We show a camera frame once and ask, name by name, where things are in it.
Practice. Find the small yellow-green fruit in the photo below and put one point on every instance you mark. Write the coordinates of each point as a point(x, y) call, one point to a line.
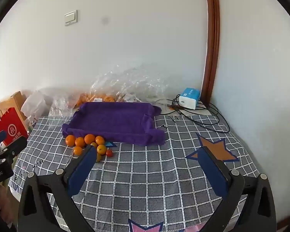
point(98, 158)
point(94, 144)

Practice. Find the pile of bagged oranges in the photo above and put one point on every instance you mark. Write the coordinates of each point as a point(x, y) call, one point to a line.
point(87, 99)

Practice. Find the small orange mandarin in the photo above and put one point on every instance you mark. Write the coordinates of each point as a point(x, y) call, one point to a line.
point(77, 150)
point(80, 142)
point(89, 139)
point(70, 140)
point(99, 140)

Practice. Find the large clear plastic bag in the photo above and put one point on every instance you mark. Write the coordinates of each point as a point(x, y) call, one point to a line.
point(135, 82)

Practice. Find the person's left hand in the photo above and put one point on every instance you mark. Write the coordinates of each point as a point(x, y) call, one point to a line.
point(2, 204)

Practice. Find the red cherry tomato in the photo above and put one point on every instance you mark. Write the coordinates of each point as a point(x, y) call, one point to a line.
point(109, 153)

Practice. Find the white plastic bag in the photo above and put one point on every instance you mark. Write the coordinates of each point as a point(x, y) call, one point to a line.
point(35, 104)

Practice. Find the red paper bag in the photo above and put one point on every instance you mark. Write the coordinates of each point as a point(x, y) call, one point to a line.
point(12, 125)

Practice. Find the small clear plastic bag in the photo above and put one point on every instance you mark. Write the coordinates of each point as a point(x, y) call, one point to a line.
point(60, 108)

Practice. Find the white and blue box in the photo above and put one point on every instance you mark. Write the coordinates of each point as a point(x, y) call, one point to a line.
point(189, 98)

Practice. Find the purple towel-lined tray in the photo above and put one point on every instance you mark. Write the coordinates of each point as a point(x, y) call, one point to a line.
point(111, 120)

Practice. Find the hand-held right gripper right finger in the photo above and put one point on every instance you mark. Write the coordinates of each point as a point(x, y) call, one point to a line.
point(211, 171)

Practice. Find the brown wooden door frame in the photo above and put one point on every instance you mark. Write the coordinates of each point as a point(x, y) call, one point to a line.
point(211, 53)

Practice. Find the grey checked tablecloth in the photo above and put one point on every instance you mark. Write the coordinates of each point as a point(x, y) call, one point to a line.
point(147, 174)

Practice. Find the yellowish orange mandarin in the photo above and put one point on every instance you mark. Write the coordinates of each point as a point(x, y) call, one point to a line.
point(101, 149)

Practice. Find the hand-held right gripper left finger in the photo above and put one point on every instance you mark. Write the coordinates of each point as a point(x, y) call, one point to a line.
point(79, 171)

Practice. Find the white wall light switch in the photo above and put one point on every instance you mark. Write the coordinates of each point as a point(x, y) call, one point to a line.
point(71, 17)

